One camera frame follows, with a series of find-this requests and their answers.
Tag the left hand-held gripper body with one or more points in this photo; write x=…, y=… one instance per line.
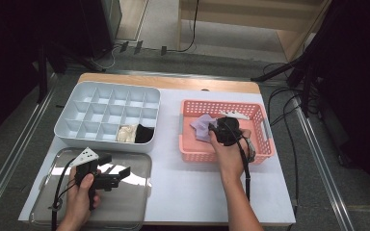
x=86, y=166

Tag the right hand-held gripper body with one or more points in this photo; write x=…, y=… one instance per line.
x=226, y=131

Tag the white divided storage box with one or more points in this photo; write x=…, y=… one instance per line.
x=106, y=146

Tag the lilac underwear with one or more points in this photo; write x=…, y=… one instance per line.
x=200, y=128

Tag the cream underwear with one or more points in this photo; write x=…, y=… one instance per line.
x=126, y=133

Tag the pink perforated plastic basket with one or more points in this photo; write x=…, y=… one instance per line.
x=253, y=150

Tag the black underwear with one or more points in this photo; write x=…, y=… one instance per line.
x=144, y=134

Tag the person's right hand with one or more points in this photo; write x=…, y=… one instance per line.
x=229, y=162

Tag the person's left hand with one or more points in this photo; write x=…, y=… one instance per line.
x=77, y=205

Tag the shiny metal tray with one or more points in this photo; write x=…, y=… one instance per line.
x=125, y=205

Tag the black metal stand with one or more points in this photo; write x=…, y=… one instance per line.
x=306, y=86

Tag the light wooden shelf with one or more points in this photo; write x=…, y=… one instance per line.
x=237, y=19

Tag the dark curtain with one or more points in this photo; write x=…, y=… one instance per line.
x=359, y=96
x=6, y=64

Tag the dark cabinet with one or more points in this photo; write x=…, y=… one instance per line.
x=99, y=25

